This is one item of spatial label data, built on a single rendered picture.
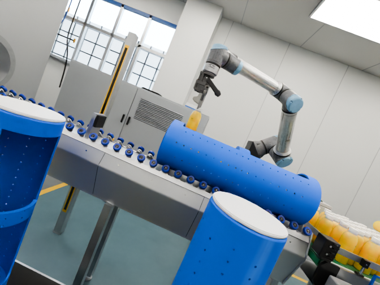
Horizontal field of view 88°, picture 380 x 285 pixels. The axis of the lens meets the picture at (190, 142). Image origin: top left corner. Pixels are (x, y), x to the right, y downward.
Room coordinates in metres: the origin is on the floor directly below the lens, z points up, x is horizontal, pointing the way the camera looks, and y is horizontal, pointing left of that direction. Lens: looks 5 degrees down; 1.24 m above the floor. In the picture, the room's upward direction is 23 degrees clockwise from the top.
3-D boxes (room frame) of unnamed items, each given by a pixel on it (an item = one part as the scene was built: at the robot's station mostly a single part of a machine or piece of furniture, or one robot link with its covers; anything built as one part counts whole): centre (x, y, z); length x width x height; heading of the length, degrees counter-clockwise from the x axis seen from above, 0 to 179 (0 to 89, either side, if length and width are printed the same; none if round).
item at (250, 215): (0.70, -0.29, 1.03); 0.28 x 0.28 x 0.01
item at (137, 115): (3.05, 0.95, 0.72); 2.15 x 0.54 x 1.45; 86
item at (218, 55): (1.18, 0.05, 1.66); 0.10 x 0.09 x 0.12; 117
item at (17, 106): (0.83, 0.69, 1.03); 0.28 x 0.28 x 0.01
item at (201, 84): (1.18, 0.06, 1.49); 0.09 x 0.08 x 0.12; 87
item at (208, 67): (1.17, 0.05, 1.57); 0.10 x 0.09 x 0.05; 177
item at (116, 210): (1.26, 0.28, 0.31); 0.06 x 0.06 x 0.63; 87
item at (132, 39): (1.55, 0.71, 0.85); 0.06 x 0.06 x 1.70; 87
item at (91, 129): (1.21, 0.57, 1.00); 0.10 x 0.04 x 0.15; 177
